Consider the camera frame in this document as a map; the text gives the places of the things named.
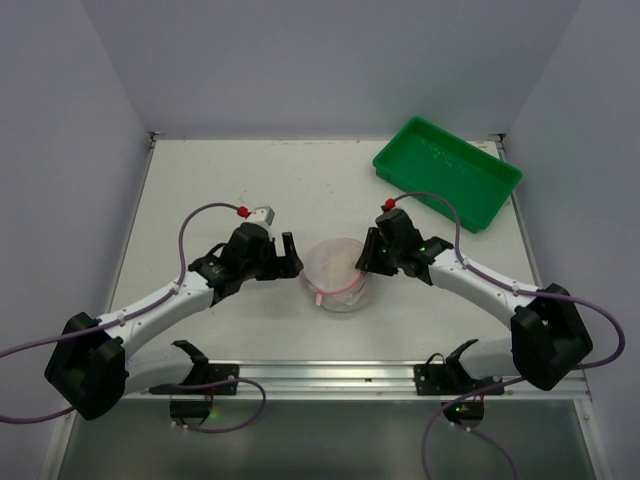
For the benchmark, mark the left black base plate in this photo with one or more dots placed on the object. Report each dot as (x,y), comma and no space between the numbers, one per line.
(204,374)

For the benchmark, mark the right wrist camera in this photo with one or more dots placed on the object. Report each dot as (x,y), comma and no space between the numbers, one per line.
(388,205)

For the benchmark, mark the green plastic tray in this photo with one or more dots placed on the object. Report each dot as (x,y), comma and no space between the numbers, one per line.
(424,157)

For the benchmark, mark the aluminium mounting rail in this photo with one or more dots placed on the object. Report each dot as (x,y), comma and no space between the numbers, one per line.
(291,380)

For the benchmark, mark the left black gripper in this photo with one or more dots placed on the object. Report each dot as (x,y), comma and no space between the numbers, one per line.
(279,259)

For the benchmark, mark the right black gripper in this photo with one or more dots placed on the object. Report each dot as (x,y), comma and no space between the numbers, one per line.
(378,255)

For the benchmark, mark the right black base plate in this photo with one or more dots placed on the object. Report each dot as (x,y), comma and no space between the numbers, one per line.
(442,376)

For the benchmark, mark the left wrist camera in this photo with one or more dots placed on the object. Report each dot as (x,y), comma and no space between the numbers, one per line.
(262,216)

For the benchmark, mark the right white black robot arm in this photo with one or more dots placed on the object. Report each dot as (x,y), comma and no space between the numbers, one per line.
(548,338)

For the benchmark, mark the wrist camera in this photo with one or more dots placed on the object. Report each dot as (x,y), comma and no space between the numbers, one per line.
(262,216)
(388,205)

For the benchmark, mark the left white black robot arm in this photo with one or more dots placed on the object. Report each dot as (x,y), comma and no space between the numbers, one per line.
(98,361)

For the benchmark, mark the white mesh laundry bag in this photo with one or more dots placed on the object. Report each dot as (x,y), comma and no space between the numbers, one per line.
(331,275)

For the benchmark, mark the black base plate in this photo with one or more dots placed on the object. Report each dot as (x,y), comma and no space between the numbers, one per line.
(204,374)
(442,376)

